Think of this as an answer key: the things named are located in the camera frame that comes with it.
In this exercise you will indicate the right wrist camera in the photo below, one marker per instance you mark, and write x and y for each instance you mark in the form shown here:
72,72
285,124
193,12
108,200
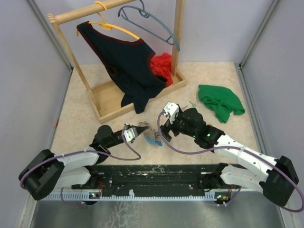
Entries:
170,110

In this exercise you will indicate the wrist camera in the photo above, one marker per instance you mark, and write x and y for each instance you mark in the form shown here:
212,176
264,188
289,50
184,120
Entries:
129,133
170,110

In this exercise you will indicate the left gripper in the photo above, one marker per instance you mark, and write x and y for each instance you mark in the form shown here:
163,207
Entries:
140,129

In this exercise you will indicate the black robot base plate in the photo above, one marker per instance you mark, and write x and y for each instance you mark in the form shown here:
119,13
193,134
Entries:
154,180

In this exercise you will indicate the wooden clothes rack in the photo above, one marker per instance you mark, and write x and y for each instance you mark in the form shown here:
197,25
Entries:
106,97

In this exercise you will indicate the red cloth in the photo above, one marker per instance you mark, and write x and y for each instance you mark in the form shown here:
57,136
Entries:
161,65

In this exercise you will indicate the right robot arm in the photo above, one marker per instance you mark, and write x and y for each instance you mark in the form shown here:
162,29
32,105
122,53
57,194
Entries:
275,178

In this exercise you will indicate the key with green tag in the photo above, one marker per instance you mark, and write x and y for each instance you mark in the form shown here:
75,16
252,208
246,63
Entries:
193,105

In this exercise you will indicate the yellow hanger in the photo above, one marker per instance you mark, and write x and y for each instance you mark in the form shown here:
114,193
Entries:
106,26

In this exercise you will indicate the blue-grey hanger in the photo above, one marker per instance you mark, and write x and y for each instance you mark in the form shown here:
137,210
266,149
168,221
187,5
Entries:
145,20

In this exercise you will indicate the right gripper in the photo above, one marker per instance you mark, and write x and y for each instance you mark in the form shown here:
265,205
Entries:
165,129

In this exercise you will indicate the navy tank top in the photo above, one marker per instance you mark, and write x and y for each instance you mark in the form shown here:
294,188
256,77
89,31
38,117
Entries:
128,65

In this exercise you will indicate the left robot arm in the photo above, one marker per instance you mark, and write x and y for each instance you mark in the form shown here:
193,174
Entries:
48,172

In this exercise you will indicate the green cloth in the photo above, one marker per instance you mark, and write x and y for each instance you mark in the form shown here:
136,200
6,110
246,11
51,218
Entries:
223,101

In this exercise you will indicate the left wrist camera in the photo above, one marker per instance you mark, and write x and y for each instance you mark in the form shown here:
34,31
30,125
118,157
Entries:
129,133

